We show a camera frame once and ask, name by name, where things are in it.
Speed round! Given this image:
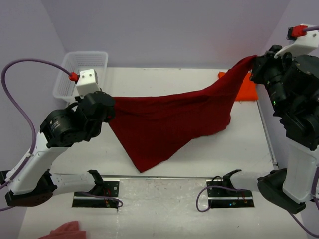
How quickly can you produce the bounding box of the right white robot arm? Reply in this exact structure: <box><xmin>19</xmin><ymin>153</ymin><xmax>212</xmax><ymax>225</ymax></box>
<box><xmin>222</xmin><ymin>45</ymin><xmax>319</xmax><ymax>214</ymax></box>

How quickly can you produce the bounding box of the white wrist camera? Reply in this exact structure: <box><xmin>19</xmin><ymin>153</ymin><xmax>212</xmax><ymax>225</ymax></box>
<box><xmin>68</xmin><ymin>69</ymin><xmax>100</xmax><ymax>97</ymax></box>
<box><xmin>274</xmin><ymin>24</ymin><xmax>319</xmax><ymax>58</ymax></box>

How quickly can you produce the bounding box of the dark red t shirt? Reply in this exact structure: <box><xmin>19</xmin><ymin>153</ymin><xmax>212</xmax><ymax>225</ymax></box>
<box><xmin>109</xmin><ymin>55</ymin><xmax>256</xmax><ymax>173</ymax></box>

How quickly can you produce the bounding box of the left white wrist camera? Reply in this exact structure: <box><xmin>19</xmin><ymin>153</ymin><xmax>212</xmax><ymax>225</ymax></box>
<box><xmin>68</xmin><ymin>69</ymin><xmax>100</xmax><ymax>97</ymax></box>

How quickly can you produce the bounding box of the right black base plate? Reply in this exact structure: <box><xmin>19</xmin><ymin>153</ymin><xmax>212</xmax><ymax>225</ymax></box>
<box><xmin>207</xmin><ymin>188</ymin><xmax>255</xmax><ymax>209</ymax></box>

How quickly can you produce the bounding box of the folded orange t shirt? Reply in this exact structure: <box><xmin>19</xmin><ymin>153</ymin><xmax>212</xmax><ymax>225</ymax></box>
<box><xmin>205</xmin><ymin>70</ymin><xmax>258</xmax><ymax>105</ymax></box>

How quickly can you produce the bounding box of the white plastic basket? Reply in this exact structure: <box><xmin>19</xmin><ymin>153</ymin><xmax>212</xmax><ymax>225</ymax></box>
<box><xmin>52</xmin><ymin>51</ymin><xmax>109</xmax><ymax>103</ymax></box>

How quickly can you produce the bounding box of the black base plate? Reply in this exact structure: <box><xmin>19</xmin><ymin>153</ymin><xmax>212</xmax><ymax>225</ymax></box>
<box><xmin>72</xmin><ymin>178</ymin><xmax>120</xmax><ymax>209</ymax></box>
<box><xmin>207</xmin><ymin>188</ymin><xmax>255</xmax><ymax>209</ymax></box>

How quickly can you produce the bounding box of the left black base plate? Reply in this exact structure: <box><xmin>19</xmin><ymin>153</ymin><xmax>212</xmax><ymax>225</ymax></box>
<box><xmin>72</xmin><ymin>178</ymin><xmax>120</xmax><ymax>209</ymax></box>

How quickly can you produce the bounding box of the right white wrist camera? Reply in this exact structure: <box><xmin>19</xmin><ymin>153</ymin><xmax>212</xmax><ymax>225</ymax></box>
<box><xmin>274</xmin><ymin>24</ymin><xmax>319</xmax><ymax>58</ymax></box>

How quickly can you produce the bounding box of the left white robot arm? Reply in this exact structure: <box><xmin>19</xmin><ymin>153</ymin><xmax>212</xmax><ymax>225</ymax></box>
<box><xmin>0</xmin><ymin>91</ymin><xmax>115</xmax><ymax>209</ymax></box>

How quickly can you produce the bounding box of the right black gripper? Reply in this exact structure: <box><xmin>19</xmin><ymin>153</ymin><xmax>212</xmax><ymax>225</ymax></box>
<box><xmin>249</xmin><ymin>43</ymin><xmax>299</xmax><ymax>111</ymax></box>

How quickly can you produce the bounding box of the pink cloth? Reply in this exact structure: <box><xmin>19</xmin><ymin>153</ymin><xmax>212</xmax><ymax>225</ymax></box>
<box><xmin>39</xmin><ymin>221</ymin><xmax>87</xmax><ymax>239</ymax></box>

